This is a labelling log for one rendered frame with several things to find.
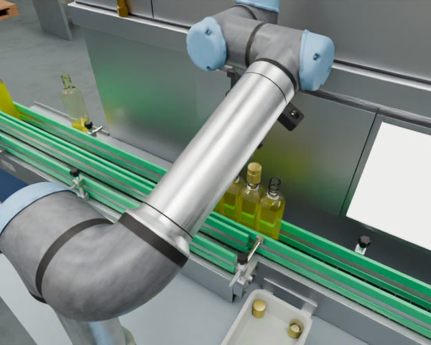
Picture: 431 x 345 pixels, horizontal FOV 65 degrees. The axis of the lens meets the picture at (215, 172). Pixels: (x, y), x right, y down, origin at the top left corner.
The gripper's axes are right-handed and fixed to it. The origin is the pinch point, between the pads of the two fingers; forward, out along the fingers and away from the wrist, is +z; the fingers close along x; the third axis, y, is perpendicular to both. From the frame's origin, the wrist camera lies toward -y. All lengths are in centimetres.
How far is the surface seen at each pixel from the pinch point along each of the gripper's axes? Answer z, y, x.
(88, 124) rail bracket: 20, 70, -5
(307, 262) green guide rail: 25.9, -18.9, 4.3
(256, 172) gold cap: 5.1, -1.2, 1.3
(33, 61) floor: 119, 354, -148
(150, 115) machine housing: 14, 47, -15
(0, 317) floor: 120, 112, 52
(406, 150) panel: -4.2, -29.7, -12.3
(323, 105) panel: -9.7, -10.2, -12.0
